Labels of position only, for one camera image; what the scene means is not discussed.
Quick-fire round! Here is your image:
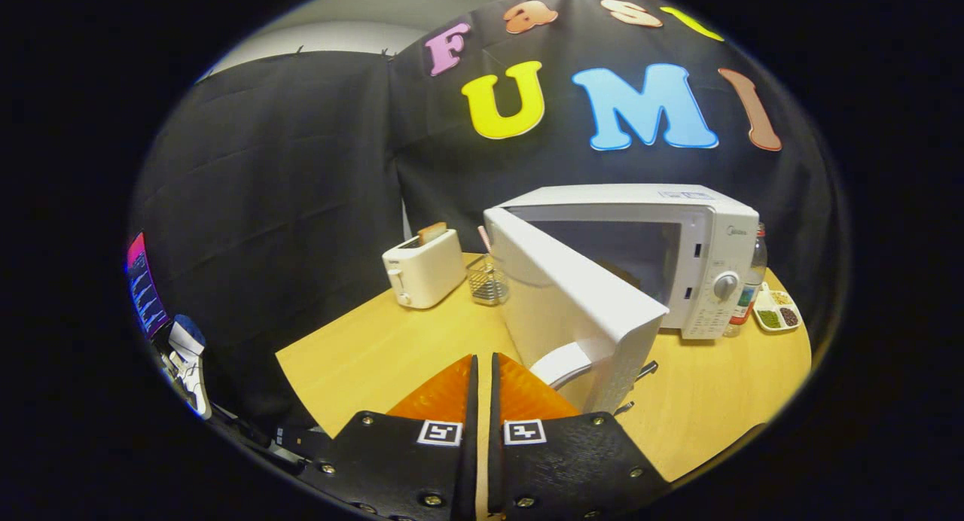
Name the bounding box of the white microwave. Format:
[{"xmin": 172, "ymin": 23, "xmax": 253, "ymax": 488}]
[{"xmin": 483, "ymin": 184, "xmax": 760, "ymax": 416}]

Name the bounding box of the white and blue device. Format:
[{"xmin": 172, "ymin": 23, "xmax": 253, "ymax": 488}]
[{"xmin": 167, "ymin": 314, "xmax": 213, "ymax": 420}]

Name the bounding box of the white toaster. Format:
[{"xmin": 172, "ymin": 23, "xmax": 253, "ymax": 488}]
[{"xmin": 382, "ymin": 229, "xmax": 467, "ymax": 309}]

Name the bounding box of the wire mesh holder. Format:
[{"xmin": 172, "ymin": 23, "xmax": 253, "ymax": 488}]
[{"xmin": 465, "ymin": 254, "xmax": 510, "ymax": 306}]

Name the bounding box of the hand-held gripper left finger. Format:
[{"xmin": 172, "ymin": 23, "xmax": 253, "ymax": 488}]
[{"xmin": 297, "ymin": 354, "xmax": 480, "ymax": 521}]

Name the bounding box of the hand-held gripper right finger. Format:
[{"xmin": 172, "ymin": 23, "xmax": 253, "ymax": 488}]
[{"xmin": 488, "ymin": 352, "xmax": 671, "ymax": 521}]

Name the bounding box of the pink and blue screen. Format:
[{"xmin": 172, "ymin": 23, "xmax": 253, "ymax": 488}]
[{"xmin": 126, "ymin": 232, "xmax": 171, "ymax": 340}]

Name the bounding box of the white divided dish of beans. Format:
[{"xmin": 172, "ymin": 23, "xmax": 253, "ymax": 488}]
[{"xmin": 753, "ymin": 282, "xmax": 803, "ymax": 334}]

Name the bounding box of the clear plastic bottle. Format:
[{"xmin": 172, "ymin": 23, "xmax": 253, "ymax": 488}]
[{"xmin": 723, "ymin": 221, "xmax": 768, "ymax": 337}]

